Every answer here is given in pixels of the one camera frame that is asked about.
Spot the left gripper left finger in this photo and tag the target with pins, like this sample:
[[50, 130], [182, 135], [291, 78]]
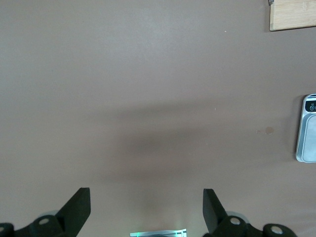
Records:
[[71, 217]]

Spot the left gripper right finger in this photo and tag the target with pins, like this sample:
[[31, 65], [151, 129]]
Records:
[[214, 217]]

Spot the silver digital kitchen scale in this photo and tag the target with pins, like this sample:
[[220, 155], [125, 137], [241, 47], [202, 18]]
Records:
[[308, 138]]

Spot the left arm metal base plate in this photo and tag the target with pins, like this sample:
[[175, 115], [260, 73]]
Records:
[[158, 233]]

